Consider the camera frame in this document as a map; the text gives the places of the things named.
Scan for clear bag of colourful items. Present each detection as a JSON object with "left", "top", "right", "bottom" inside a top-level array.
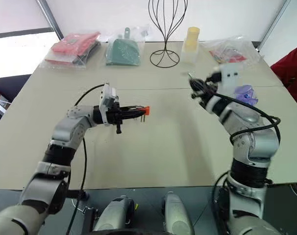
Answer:
[{"left": 202, "top": 35, "right": 260, "bottom": 65}]

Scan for light grey frame post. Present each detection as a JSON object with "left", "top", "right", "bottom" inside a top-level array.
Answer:
[{"left": 258, "top": 0, "right": 297, "bottom": 51}]

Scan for small yellow plastic cup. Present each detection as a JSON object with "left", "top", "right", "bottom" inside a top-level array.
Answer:
[{"left": 184, "top": 39, "right": 198, "bottom": 51}]

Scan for clear plastic container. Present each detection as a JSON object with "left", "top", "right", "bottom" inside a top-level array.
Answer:
[{"left": 181, "top": 36, "right": 200, "bottom": 65}]

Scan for bagged red and black packs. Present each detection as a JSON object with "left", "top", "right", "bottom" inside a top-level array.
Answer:
[{"left": 44, "top": 31, "right": 102, "bottom": 69}]

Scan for black wire stand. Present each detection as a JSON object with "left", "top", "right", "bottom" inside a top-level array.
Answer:
[{"left": 148, "top": 0, "right": 188, "bottom": 68}]

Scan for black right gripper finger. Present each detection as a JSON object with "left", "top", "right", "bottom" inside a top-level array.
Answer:
[
  {"left": 190, "top": 78, "right": 208, "bottom": 89},
  {"left": 192, "top": 88, "right": 210, "bottom": 99}
]

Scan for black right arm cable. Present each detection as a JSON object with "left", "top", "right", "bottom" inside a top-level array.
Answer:
[{"left": 207, "top": 89, "right": 281, "bottom": 145}]

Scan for red cloth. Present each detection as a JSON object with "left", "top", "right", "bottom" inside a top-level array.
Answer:
[{"left": 270, "top": 43, "right": 297, "bottom": 113}]

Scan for bagged green dustpan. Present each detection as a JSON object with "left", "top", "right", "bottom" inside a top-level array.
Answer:
[{"left": 105, "top": 26, "right": 146, "bottom": 67}]

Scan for dark grey window frame bar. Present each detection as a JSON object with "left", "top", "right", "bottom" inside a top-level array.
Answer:
[{"left": 0, "top": 0, "right": 65, "bottom": 41}]

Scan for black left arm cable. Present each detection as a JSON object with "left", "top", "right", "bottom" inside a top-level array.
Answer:
[{"left": 65, "top": 84, "right": 106, "bottom": 235}]

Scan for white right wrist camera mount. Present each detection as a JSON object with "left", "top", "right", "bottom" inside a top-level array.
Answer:
[{"left": 221, "top": 63, "right": 242, "bottom": 95}]

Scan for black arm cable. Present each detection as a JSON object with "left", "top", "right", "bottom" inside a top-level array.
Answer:
[
  {"left": 65, "top": 84, "right": 106, "bottom": 235},
  {"left": 207, "top": 89, "right": 281, "bottom": 145}
]

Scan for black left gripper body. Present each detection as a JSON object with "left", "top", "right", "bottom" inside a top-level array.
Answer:
[{"left": 106, "top": 100, "right": 126, "bottom": 135}]

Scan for purple plastic suction cup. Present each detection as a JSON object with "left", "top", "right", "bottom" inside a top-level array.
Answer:
[{"left": 234, "top": 84, "right": 259, "bottom": 106}]

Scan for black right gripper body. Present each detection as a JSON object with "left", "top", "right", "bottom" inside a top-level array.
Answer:
[{"left": 203, "top": 70, "right": 223, "bottom": 98}]

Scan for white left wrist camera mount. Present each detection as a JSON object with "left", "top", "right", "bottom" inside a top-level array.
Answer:
[{"left": 99, "top": 83, "right": 119, "bottom": 126}]

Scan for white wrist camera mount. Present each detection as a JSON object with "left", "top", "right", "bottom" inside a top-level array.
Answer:
[
  {"left": 221, "top": 63, "right": 242, "bottom": 95},
  {"left": 99, "top": 83, "right": 119, "bottom": 126}
]

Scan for silver rounded robot leg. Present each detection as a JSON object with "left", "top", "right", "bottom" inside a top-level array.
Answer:
[
  {"left": 93, "top": 195, "right": 139, "bottom": 233},
  {"left": 162, "top": 191, "right": 196, "bottom": 235}
]

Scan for dark furniture beside table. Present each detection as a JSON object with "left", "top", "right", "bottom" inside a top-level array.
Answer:
[{"left": 0, "top": 74, "right": 32, "bottom": 124}]

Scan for large yellow plastic cup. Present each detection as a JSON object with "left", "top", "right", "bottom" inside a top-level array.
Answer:
[{"left": 187, "top": 26, "right": 201, "bottom": 42}]

